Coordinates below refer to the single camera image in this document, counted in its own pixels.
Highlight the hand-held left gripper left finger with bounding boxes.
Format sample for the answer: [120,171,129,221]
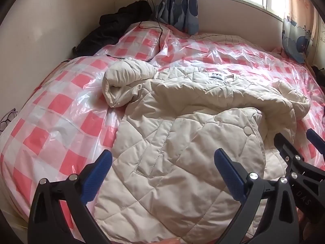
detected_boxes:
[28,149,113,244]

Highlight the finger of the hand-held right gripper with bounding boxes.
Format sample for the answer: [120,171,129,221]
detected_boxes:
[306,128,325,158]
[274,132,309,196]

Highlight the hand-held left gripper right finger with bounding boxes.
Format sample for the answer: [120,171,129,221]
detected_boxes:
[214,148,301,244]

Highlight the cream quilted jacket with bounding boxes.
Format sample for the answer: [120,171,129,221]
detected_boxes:
[93,57,311,244]

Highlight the dark cloth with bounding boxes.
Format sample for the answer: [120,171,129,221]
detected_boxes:
[310,66,325,82]

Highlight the pink checkered plastic sheet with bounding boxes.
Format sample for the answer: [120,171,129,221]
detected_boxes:
[0,25,325,235]

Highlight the blue printed curtain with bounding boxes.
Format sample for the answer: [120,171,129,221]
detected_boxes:
[282,0,325,64]
[155,0,200,35]

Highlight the eyeglasses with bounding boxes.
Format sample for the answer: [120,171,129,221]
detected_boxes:
[0,109,19,131]

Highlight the black clothing pile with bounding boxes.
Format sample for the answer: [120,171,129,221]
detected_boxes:
[72,0,153,59]

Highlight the black charging cable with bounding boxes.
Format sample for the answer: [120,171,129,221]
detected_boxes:
[105,0,164,61]

